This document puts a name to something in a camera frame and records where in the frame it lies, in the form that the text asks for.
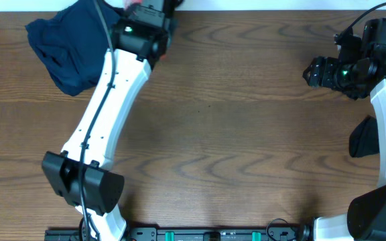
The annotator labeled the black t-shirt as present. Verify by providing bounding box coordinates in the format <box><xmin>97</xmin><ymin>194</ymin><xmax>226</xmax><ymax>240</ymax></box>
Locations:
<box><xmin>348</xmin><ymin>116</ymin><xmax>379</xmax><ymax>158</ymax></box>

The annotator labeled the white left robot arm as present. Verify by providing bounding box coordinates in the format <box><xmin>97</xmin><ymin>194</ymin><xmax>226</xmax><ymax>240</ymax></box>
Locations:
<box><xmin>42</xmin><ymin>17</ymin><xmax>176</xmax><ymax>240</ymax></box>

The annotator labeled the navy blue folded shirt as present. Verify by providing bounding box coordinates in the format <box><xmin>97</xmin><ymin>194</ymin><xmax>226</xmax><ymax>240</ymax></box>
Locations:
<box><xmin>25</xmin><ymin>0</ymin><xmax>109</xmax><ymax>96</ymax></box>

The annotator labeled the red printed t-shirt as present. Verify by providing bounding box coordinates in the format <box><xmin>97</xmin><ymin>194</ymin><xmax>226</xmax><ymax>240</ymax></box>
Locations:
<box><xmin>123</xmin><ymin>0</ymin><xmax>143</xmax><ymax>12</ymax></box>

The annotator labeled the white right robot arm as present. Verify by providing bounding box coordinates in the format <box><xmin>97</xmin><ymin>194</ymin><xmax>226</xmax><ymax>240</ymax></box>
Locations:
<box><xmin>296</xmin><ymin>54</ymin><xmax>386</xmax><ymax>240</ymax></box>

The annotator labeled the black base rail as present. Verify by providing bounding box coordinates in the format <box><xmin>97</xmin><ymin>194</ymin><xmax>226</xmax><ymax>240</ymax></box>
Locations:
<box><xmin>44</xmin><ymin>226</ymin><xmax>303</xmax><ymax>241</ymax></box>

